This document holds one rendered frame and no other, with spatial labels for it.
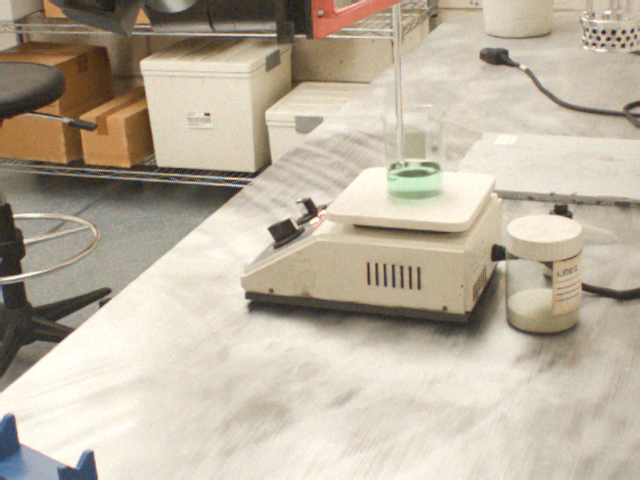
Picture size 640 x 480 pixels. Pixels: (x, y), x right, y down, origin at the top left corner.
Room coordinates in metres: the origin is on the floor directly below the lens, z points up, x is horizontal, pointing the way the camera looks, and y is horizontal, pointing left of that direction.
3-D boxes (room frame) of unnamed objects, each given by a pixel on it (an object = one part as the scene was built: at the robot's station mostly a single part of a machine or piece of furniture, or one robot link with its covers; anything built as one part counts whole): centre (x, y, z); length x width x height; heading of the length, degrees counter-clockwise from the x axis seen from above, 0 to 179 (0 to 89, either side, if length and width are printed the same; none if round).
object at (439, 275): (0.92, -0.05, 0.79); 0.22 x 0.13 x 0.08; 69
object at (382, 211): (0.91, -0.08, 0.83); 0.12 x 0.12 x 0.01; 69
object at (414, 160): (0.90, -0.08, 0.87); 0.06 x 0.05 x 0.08; 21
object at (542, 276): (0.84, -0.17, 0.79); 0.06 x 0.06 x 0.08
